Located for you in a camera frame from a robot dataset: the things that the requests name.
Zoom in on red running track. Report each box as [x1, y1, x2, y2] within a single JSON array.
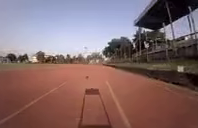
[[0, 63, 198, 128]]

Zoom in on large dark tree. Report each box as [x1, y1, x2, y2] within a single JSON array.
[[102, 36, 135, 63]]

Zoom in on roofed grandstand building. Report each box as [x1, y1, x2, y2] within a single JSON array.
[[133, 0, 198, 64]]

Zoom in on dark low wall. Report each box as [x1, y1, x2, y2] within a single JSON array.
[[105, 63, 198, 94]]

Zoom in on raised grass strip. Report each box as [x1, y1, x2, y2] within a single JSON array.
[[103, 59, 198, 76]]

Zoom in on small white sign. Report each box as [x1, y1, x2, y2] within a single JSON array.
[[176, 65, 186, 73]]

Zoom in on row of distant trees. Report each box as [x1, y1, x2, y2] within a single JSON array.
[[0, 49, 105, 65]]

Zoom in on grass field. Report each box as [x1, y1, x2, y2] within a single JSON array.
[[0, 62, 71, 72]]

